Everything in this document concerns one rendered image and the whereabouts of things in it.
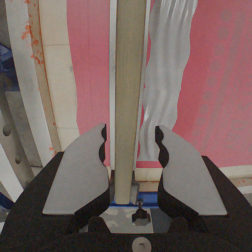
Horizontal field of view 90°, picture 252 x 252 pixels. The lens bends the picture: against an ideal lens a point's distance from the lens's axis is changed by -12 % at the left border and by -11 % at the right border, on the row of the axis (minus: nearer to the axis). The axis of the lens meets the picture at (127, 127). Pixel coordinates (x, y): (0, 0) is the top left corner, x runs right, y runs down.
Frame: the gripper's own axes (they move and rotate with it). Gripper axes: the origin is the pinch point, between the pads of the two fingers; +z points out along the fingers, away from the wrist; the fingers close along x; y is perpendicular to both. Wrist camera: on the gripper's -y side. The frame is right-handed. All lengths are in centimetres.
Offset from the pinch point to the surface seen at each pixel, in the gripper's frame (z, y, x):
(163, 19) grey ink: 16.0, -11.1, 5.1
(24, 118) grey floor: 110, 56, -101
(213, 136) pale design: 16.3, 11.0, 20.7
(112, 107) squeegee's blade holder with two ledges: 12.1, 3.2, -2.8
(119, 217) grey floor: 109, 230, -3
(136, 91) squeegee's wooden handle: 5.8, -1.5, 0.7
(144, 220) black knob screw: 5.4, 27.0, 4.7
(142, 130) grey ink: 15.9, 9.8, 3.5
